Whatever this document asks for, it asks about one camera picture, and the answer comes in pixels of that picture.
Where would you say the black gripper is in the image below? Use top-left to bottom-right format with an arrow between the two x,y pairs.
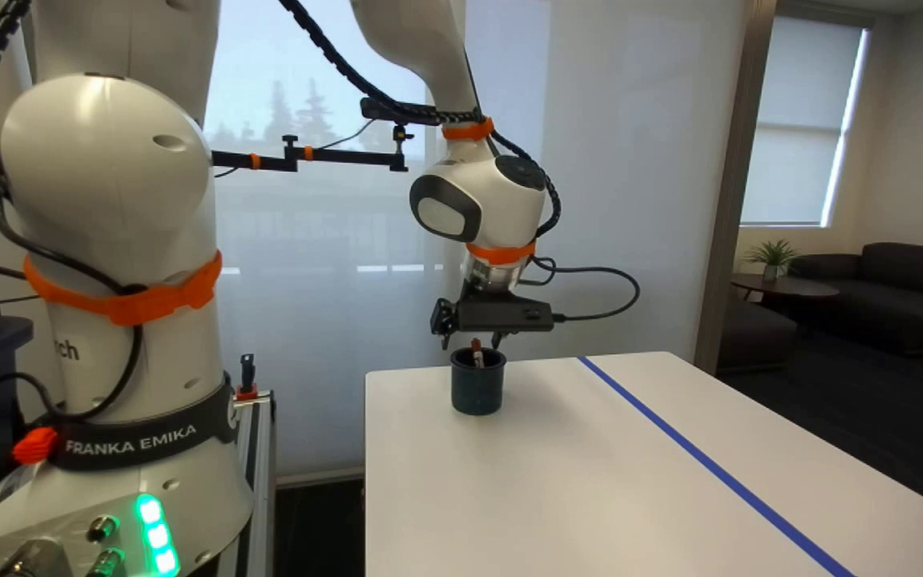
427,299 -> 515,352

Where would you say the dark green mug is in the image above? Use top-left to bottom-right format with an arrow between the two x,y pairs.
448,347 -> 510,416

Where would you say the translucent window shade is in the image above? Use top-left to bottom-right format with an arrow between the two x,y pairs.
201,0 -> 748,484

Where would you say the small black orange clamp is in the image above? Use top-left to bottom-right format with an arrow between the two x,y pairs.
236,348 -> 264,406

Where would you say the long blue tape line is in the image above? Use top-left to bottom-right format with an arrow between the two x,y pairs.
573,352 -> 860,577

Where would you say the dark ottoman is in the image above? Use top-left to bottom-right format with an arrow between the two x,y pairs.
716,299 -> 803,376

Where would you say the small potted plant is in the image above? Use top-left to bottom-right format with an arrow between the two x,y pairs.
748,233 -> 797,286

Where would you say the round dark coffee table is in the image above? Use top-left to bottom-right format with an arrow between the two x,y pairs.
730,269 -> 844,313

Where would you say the white window blind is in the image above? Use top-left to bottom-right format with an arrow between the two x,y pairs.
741,14 -> 871,230

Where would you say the dark grey sofa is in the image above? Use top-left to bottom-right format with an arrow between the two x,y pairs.
786,240 -> 923,360

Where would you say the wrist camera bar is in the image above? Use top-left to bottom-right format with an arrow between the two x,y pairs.
427,296 -> 563,332

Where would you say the orange wrist cable strap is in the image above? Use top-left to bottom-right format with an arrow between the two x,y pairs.
464,240 -> 538,269

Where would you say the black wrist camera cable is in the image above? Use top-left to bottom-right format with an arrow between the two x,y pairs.
514,254 -> 645,328

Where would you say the orange forearm cable strap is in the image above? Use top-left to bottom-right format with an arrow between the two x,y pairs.
439,115 -> 497,143

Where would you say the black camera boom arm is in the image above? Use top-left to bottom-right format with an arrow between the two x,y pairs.
210,122 -> 416,176

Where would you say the black exterior camera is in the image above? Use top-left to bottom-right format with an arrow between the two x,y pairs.
359,96 -> 447,132

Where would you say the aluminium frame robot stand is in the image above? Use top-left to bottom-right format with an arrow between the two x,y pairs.
229,388 -> 279,577

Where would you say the black corrugated cable conduit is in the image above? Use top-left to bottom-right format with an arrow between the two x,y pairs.
0,0 -> 490,299

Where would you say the orange shoulder cable strap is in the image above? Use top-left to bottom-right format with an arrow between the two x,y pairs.
20,250 -> 224,329

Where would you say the orange cable clip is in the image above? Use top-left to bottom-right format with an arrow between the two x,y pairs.
10,422 -> 65,468

